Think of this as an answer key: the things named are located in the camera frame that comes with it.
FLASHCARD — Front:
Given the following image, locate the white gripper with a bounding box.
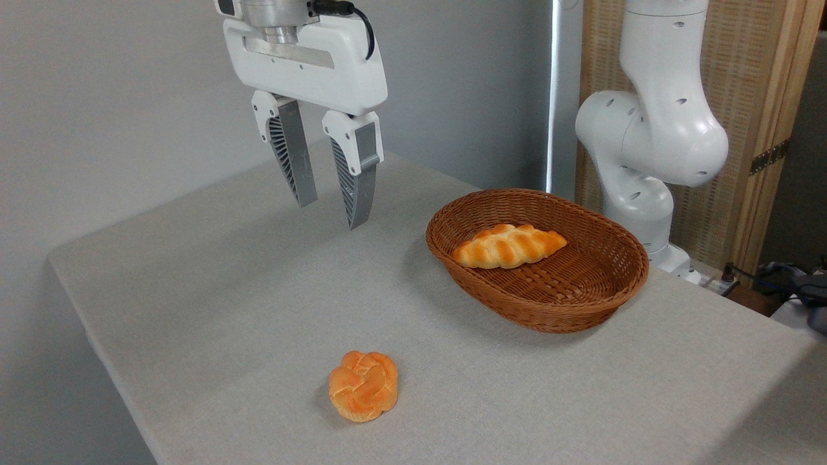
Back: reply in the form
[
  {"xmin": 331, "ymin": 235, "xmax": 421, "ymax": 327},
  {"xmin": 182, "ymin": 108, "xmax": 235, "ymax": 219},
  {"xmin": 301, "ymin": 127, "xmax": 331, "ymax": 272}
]
[{"xmin": 223, "ymin": 14, "xmax": 388, "ymax": 231}]

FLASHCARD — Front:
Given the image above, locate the round knotted bread roll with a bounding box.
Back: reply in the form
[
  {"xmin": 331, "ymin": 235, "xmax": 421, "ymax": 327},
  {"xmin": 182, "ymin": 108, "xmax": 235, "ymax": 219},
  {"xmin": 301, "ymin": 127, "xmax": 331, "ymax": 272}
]
[{"xmin": 328, "ymin": 351, "xmax": 399, "ymax": 423}]

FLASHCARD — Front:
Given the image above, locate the long braided bread loaf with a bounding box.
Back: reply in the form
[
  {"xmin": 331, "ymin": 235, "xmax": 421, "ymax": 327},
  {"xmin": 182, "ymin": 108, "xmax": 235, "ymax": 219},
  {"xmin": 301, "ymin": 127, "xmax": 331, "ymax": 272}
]
[{"xmin": 451, "ymin": 223, "xmax": 569, "ymax": 270}]

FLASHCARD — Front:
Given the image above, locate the brown oval wicker basket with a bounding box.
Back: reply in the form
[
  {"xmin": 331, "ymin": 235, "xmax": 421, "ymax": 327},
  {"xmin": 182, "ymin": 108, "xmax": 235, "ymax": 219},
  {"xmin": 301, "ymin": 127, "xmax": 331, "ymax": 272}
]
[{"xmin": 425, "ymin": 188, "xmax": 650, "ymax": 335}]

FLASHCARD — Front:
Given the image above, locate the grey tablecloth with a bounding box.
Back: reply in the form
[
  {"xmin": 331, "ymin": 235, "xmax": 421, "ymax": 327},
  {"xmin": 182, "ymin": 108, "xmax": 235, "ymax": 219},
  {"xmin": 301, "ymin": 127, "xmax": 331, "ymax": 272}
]
[{"xmin": 47, "ymin": 136, "xmax": 827, "ymax": 465}]

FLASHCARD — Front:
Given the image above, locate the white power strip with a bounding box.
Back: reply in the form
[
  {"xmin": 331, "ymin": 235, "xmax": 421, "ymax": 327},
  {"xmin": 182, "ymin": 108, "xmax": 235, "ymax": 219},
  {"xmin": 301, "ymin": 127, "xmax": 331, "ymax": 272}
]
[{"xmin": 698, "ymin": 273, "xmax": 741, "ymax": 298}]

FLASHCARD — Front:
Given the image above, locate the dark metal screen hinge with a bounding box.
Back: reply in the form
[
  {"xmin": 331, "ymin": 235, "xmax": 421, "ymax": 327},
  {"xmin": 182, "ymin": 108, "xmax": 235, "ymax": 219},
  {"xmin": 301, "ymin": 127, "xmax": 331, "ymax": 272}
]
[{"xmin": 749, "ymin": 138, "xmax": 790, "ymax": 176}]

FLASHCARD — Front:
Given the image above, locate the wooden rattan folding screen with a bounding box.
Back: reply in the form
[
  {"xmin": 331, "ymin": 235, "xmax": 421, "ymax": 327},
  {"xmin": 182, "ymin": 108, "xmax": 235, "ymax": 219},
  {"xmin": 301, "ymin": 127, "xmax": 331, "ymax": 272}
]
[{"xmin": 575, "ymin": 0, "xmax": 827, "ymax": 272}]

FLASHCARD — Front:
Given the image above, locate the dark grey bag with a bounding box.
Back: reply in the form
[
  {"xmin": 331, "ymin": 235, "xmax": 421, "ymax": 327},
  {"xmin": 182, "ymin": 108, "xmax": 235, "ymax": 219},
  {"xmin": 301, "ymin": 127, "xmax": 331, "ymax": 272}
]
[{"xmin": 757, "ymin": 262, "xmax": 827, "ymax": 335}]

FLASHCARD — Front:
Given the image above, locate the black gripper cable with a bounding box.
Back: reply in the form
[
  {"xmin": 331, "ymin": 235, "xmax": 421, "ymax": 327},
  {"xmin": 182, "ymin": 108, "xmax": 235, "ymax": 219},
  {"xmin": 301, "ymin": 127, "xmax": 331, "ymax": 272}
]
[{"xmin": 313, "ymin": 0, "xmax": 375, "ymax": 61}]

